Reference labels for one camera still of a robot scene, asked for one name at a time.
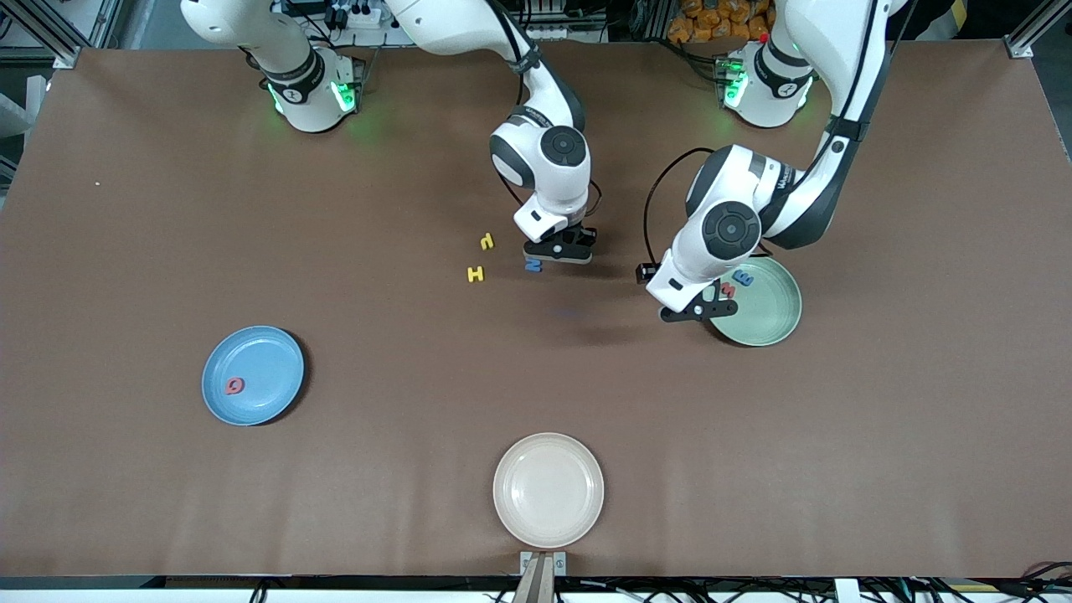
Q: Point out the yellow foam letter H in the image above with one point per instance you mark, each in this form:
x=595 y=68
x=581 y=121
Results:
x=476 y=274

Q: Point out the aluminium frame profile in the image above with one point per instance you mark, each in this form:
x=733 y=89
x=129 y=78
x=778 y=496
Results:
x=1017 y=48
x=67 y=57

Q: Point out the blue plate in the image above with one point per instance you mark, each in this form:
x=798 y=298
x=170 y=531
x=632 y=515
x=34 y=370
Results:
x=268 y=360

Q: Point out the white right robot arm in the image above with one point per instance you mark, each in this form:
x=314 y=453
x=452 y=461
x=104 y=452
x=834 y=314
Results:
x=553 y=197

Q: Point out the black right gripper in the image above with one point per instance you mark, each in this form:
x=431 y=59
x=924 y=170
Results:
x=580 y=236

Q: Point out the green plate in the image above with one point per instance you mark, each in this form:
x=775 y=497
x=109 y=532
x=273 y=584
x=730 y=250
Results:
x=770 y=318

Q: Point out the bag of orange objects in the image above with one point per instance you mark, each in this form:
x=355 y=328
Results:
x=712 y=21

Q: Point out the beige plate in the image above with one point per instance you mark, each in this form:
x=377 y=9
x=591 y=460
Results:
x=548 y=490

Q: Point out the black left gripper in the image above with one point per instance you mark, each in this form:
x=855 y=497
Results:
x=713 y=292

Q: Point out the white power strip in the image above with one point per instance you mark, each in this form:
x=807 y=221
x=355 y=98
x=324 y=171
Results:
x=360 y=13

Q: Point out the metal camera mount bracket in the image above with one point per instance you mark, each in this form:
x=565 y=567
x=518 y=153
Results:
x=543 y=578

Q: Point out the red foam letter Q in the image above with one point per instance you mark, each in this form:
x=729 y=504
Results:
x=235 y=385

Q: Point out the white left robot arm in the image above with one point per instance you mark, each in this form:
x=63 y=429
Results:
x=682 y=268

